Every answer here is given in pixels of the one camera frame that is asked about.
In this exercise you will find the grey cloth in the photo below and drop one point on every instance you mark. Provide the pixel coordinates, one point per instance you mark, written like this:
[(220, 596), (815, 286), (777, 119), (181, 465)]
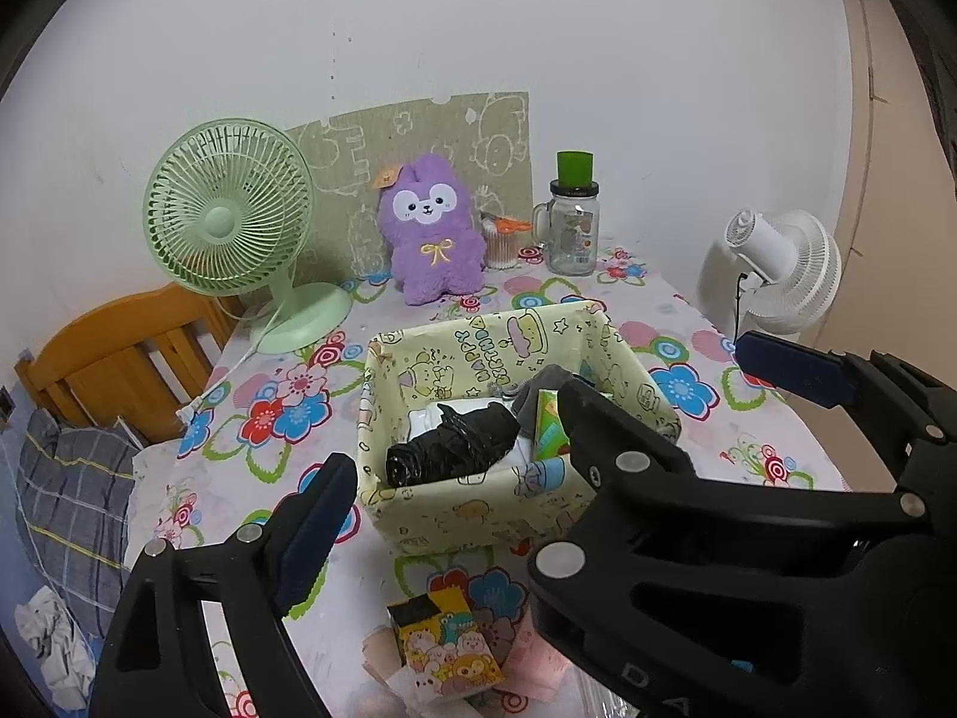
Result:
[(527, 408)]

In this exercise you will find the cotton swab jar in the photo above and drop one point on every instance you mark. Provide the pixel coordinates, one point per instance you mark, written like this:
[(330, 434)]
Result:
[(501, 247)]

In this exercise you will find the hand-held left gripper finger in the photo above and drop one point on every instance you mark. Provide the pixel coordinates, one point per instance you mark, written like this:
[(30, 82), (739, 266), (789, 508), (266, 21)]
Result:
[(318, 531)]

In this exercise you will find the black plastic bag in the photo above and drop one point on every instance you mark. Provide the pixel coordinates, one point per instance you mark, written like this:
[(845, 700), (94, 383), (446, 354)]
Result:
[(448, 445)]

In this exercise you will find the yellow printed storage box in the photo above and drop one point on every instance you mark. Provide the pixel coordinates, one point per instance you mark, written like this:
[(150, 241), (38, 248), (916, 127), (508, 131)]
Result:
[(448, 516)]

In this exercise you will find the white standing fan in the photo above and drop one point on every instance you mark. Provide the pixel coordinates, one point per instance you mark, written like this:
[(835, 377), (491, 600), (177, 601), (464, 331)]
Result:
[(792, 269)]

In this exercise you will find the green cartoon packet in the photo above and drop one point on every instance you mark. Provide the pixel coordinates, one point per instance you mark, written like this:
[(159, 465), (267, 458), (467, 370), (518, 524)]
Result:
[(549, 426)]

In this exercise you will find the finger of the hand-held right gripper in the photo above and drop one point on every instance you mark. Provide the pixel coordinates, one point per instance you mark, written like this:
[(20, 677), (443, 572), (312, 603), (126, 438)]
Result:
[(620, 493), (792, 370)]

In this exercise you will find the grey plaid pillow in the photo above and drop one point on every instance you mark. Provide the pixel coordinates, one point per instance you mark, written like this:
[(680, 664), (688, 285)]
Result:
[(67, 493)]

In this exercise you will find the glass mug jar green lid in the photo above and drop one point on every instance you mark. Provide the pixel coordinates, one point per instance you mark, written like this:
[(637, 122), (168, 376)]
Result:
[(572, 239)]

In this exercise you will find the beige wooden door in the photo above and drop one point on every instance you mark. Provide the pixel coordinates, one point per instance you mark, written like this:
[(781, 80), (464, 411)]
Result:
[(897, 164)]

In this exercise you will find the wall socket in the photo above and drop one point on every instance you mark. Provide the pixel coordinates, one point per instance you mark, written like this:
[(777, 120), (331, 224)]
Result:
[(6, 404)]

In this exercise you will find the white quilt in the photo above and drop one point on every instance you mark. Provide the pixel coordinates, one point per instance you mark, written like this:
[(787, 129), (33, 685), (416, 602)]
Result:
[(149, 479)]

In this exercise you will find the printed cardboard board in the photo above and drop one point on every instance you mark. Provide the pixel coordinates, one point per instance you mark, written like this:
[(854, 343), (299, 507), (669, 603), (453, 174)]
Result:
[(448, 127)]

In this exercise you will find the purple plush toy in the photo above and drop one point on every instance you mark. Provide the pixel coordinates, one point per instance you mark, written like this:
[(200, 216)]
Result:
[(433, 269)]

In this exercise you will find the cartoon tissue packet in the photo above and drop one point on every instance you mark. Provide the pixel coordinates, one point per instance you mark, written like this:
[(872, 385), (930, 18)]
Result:
[(448, 658)]

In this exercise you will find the crumpled white cloth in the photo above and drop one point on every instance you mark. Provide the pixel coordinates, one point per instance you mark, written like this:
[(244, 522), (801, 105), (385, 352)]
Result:
[(52, 643)]

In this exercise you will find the green desk fan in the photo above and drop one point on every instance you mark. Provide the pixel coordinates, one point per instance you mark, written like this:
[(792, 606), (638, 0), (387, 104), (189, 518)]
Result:
[(224, 224)]

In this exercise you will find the pink packet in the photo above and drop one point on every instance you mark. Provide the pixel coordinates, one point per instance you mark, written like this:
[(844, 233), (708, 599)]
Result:
[(531, 666)]

